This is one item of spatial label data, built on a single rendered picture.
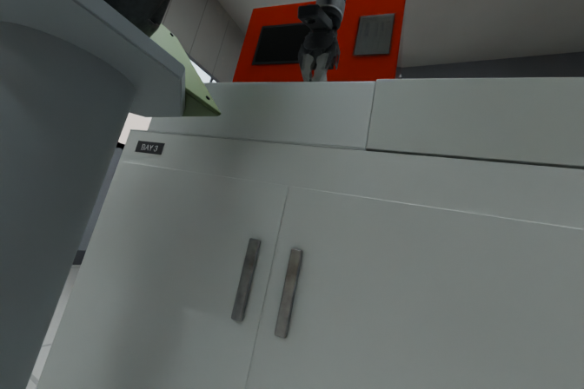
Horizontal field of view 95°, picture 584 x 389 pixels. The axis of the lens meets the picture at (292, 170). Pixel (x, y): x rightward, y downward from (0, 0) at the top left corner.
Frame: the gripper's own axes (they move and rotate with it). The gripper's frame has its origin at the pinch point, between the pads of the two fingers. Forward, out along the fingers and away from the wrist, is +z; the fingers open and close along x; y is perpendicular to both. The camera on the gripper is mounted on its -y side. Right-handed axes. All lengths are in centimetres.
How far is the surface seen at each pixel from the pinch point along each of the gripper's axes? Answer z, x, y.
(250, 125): 13.0, 10.2, -4.1
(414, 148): 15.3, -22.9, -4.0
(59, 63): 20.8, 15.2, -36.3
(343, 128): 12.5, -10.3, -4.1
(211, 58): -160, 218, 189
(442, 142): 14.0, -27.2, -4.0
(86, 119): 25.6, 14.0, -32.4
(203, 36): -177, 220, 168
